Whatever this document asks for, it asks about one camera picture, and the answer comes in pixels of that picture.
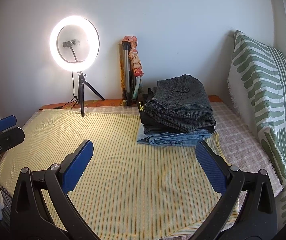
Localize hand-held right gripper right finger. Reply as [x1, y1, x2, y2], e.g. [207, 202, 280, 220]
[190, 141, 278, 240]

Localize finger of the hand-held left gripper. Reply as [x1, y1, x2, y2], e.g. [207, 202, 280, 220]
[0, 126, 25, 153]
[0, 115, 17, 133]

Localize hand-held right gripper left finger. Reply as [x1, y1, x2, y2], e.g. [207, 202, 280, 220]
[10, 139, 101, 240]

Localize grey tweed pants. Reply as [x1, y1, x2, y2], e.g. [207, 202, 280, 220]
[144, 74, 217, 133]

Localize folded black pants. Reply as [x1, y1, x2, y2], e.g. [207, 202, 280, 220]
[138, 94, 216, 133]

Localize pale checked bed sheet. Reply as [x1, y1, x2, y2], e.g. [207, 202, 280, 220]
[203, 101, 283, 198]

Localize folded blue jeans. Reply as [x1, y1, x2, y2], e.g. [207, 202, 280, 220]
[136, 124, 216, 147]

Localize yellow striped blanket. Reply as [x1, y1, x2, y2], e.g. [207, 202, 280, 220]
[0, 106, 241, 240]

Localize black mini tripod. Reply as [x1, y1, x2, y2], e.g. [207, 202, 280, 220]
[76, 72, 106, 118]

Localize black gooseneck phone holder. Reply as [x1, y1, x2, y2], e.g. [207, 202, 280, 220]
[62, 39, 86, 63]

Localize folded silver tripod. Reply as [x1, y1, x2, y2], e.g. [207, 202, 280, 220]
[119, 41, 139, 107]

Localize orange patterned cloth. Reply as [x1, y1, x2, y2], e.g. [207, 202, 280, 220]
[123, 35, 145, 78]

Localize black power cable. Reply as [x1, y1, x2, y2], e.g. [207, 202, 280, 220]
[53, 71, 79, 110]

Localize white ring light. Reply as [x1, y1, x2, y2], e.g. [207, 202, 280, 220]
[49, 14, 100, 73]

